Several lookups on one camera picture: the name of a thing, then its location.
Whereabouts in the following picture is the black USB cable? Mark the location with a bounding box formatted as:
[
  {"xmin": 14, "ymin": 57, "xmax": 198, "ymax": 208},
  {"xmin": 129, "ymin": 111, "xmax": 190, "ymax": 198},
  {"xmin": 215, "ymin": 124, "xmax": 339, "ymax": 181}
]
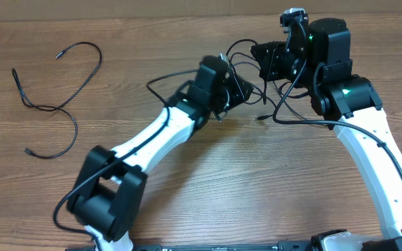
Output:
[
  {"xmin": 11, "ymin": 41, "xmax": 103, "ymax": 160},
  {"xmin": 214, "ymin": 38, "xmax": 313, "ymax": 123}
]

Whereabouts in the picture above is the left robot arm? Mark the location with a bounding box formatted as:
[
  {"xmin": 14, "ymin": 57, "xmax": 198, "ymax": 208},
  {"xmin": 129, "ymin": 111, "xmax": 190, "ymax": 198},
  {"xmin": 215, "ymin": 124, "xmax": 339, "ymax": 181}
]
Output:
[{"xmin": 64, "ymin": 56, "xmax": 253, "ymax": 250}]

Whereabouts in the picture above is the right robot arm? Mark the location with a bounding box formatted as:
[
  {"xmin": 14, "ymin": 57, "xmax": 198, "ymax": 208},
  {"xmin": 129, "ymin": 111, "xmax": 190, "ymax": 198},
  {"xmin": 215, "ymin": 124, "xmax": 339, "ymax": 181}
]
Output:
[{"xmin": 251, "ymin": 11, "xmax": 402, "ymax": 250}]

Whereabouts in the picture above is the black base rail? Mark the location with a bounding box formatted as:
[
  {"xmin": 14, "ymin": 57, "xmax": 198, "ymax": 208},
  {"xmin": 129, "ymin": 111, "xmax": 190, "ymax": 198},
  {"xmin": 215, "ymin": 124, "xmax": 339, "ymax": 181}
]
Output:
[{"xmin": 133, "ymin": 241, "xmax": 318, "ymax": 251}]

